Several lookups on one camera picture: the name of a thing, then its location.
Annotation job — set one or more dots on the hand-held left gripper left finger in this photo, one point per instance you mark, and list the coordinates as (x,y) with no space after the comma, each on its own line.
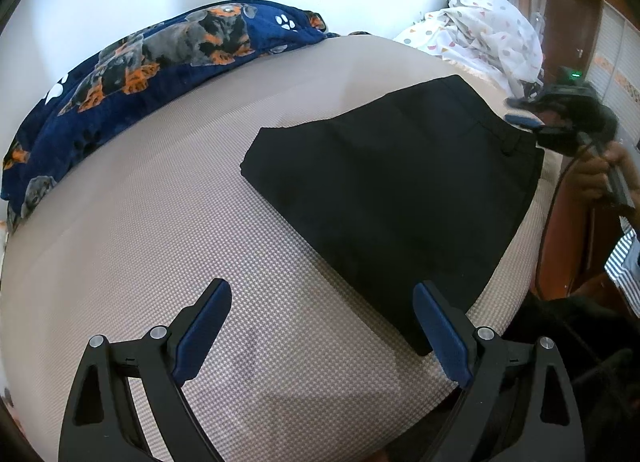
(202,332)

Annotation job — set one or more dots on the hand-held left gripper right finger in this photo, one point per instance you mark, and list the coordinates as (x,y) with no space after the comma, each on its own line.
(440,337)

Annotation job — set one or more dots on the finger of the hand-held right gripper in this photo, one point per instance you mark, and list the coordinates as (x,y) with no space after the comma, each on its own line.
(522,120)
(527,99)

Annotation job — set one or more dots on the black pants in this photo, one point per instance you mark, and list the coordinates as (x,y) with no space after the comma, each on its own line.
(390,182)

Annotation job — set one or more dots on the person's right hand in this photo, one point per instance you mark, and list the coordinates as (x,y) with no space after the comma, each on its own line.
(590,177)

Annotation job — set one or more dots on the wardrobe with light panels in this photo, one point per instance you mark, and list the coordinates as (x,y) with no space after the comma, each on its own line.
(622,67)

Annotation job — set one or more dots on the white dotted cloth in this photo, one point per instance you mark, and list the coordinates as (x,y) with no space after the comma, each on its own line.
(480,22)

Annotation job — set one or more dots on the brown wooden door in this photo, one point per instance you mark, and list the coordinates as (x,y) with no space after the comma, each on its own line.
(570,17)

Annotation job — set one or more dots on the person's striped shirt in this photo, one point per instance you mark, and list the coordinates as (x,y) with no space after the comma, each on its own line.
(625,262)

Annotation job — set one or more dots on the blue dog print blanket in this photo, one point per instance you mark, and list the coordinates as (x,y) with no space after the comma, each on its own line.
(125,87)

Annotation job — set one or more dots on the dark wooden bed frame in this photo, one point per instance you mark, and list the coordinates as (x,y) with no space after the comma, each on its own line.
(565,252)

